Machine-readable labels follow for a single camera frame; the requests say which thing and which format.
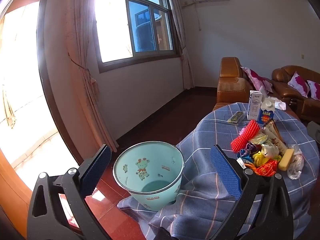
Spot hanging beige cloth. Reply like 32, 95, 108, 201
2, 90, 15, 129

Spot long pink curtain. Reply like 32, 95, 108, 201
65, 0, 118, 153

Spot blue plaid tablecloth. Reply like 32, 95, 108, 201
117, 102, 320, 240

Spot clear plastic bag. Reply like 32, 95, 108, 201
286, 144, 305, 180

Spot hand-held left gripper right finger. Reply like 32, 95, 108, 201
207, 144, 294, 240

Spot red foam fruit net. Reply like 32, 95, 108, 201
230, 119, 260, 152

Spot beige snack wrapper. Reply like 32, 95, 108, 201
261, 120, 288, 155

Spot blue milk carton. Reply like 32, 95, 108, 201
257, 98, 275, 124

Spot sliding glass window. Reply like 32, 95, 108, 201
92, 0, 180, 73

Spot large pink white pillow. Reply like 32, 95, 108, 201
240, 66, 274, 95

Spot blue foil wrapper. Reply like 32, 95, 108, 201
237, 149, 254, 165

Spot pale green foil wrapper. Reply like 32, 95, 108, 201
250, 133, 268, 145

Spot square pink white pillow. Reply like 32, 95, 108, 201
287, 71, 310, 98
306, 80, 320, 99

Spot tall white blue box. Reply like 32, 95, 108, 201
247, 90, 263, 121

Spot brown leather sofa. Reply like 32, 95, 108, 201
271, 65, 320, 123

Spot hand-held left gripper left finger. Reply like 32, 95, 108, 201
27, 144, 118, 240

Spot dark wooden door frame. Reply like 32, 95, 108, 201
37, 0, 84, 165

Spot light blue cartoon trash bin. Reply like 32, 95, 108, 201
113, 141, 185, 212

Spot orange foil wrapper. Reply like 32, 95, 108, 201
254, 159, 278, 178

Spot yellow wrapper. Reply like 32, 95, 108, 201
252, 151, 272, 167

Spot orange wooden door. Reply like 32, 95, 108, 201
0, 147, 34, 238

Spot yellow sponge block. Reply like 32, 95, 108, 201
278, 148, 295, 171

